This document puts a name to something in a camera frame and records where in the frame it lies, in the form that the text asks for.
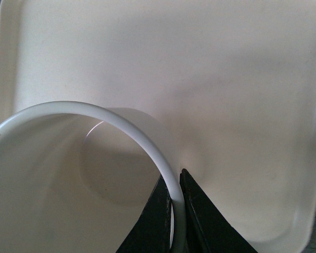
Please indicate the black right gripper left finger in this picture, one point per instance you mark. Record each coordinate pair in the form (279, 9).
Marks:
(152, 231)

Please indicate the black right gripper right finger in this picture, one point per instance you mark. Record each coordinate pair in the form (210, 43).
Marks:
(206, 228)

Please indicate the white smiley mug black handle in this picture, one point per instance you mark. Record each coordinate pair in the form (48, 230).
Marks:
(75, 177)

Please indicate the cream rectangular tray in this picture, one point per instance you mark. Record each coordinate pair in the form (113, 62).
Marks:
(233, 81)

